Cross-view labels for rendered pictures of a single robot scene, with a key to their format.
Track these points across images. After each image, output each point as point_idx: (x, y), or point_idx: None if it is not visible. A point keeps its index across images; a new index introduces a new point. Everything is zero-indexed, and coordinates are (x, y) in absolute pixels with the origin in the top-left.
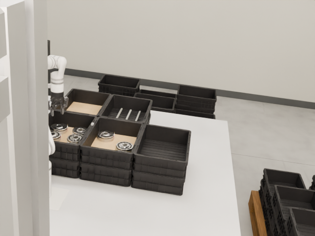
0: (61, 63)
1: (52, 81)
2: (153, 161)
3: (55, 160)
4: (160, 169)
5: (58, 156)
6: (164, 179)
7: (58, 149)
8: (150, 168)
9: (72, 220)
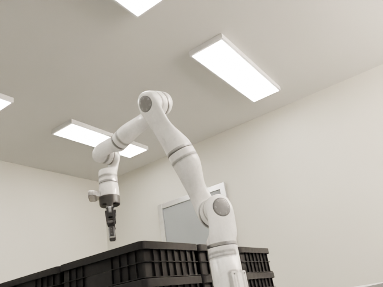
0: (119, 152)
1: (110, 178)
2: (251, 255)
3: (180, 279)
4: (258, 263)
5: (179, 271)
6: (265, 275)
7: (176, 257)
8: (252, 266)
9: None
